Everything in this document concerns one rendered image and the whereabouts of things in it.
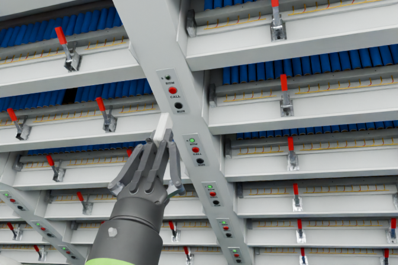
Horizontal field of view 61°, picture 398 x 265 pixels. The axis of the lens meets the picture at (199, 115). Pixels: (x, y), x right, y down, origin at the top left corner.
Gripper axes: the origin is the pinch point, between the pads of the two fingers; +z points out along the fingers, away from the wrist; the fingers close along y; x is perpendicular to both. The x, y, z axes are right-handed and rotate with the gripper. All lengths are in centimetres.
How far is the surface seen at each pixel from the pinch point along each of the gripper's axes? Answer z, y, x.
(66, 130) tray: 14.5, -34.9, -10.7
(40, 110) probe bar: 19.1, -43.0, -6.6
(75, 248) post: 12, -66, -73
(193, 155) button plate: 12.0, -1.6, -20.7
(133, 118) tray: 16.1, -15.4, -10.2
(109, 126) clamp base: 12.6, -20.4, -8.9
